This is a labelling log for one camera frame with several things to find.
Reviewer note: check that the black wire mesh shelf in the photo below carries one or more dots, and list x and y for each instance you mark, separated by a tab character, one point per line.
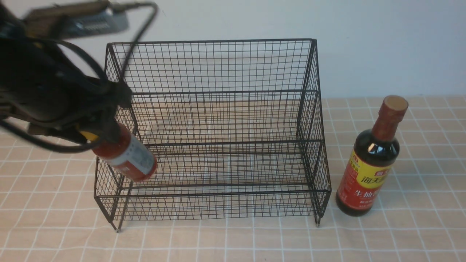
236	127

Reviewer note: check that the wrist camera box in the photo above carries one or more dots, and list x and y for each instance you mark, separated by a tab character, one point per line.
77	20

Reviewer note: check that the dark soy sauce bottle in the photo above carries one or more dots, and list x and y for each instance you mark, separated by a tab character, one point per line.
374	153

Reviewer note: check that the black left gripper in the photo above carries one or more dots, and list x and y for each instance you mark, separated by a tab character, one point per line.
60	91

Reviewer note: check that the beige grid tablecloth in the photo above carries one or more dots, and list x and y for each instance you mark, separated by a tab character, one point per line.
48	213

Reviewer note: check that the red ketchup bottle yellow cap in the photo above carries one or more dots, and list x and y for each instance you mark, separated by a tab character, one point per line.
127	154

